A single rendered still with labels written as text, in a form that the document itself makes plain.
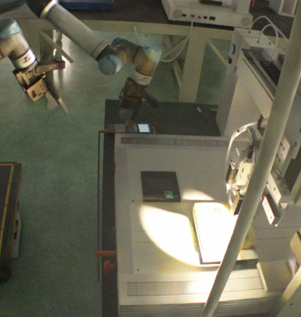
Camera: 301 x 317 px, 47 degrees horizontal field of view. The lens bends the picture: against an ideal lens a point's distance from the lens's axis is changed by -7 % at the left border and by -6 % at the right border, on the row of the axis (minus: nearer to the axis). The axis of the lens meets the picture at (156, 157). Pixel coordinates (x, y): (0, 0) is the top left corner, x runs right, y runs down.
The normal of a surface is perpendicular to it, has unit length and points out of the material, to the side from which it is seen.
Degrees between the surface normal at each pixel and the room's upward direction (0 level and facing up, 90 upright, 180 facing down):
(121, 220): 0
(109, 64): 91
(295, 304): 90
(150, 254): 0
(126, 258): 0
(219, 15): 90
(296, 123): 90
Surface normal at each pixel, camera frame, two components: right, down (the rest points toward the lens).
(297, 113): -0.99, -0.03
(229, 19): 0.09, 0.63
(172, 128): 0.11, -0.78
